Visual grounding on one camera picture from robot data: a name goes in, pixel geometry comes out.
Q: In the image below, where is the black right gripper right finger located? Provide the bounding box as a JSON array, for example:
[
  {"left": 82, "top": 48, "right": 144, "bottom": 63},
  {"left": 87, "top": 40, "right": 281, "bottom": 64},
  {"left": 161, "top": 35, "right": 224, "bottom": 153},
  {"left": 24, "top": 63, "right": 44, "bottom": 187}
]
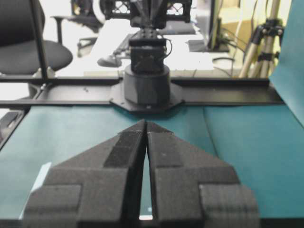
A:
[{"left": 147, "top": 122, "right": 259, "bottom": 228}]

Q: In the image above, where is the black office chair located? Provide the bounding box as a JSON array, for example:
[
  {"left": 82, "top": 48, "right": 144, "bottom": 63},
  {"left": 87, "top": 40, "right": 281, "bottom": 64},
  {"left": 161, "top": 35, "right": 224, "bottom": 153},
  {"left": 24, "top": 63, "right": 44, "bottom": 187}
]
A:
[{"left": 0, "top": 0, "right": 73, "bottom": 75}]

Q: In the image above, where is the light blue tape strip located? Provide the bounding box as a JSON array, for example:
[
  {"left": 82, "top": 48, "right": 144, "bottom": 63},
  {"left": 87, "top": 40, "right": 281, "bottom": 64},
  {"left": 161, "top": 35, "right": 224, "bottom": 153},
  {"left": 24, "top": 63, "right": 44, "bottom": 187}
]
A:
[{"left": 19, "top": 162, "right": 52, "bottom": 220}]

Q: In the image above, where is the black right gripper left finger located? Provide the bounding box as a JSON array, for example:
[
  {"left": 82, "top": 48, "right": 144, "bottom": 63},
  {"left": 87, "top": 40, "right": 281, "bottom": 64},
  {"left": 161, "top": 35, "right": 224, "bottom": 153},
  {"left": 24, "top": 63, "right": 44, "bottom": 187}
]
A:
[{"left": 22, "top": 120, "right": 145, "bottom": 228}]

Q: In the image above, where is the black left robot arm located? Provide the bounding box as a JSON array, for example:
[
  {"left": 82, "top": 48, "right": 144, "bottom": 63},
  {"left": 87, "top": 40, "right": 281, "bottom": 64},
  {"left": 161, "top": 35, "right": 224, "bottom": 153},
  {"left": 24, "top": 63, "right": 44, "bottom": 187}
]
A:
[{"left": 101, "top": 0, "right": 192, "bottom": 107}]

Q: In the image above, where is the black metal frame rail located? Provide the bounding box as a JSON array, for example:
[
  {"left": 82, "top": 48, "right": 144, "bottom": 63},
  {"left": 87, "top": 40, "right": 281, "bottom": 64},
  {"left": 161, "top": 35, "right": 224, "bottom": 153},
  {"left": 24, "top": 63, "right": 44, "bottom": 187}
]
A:
[{"left": 0, "top": 77, "right": 284, "bottom": 110}]

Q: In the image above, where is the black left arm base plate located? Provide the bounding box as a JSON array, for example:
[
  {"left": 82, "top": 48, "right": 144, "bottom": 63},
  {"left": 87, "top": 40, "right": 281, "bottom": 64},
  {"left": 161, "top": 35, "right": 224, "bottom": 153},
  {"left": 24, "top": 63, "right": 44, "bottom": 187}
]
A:
[{"left": 110, "top": 82, "right": 184, "bottom": 113}]

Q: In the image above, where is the camera tripod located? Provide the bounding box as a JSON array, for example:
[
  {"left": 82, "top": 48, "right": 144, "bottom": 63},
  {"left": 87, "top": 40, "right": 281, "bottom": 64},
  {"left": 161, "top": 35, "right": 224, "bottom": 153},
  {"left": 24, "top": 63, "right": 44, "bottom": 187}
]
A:
[{"left": 238, "top": 0, "right": 285, "bottom": 78}]

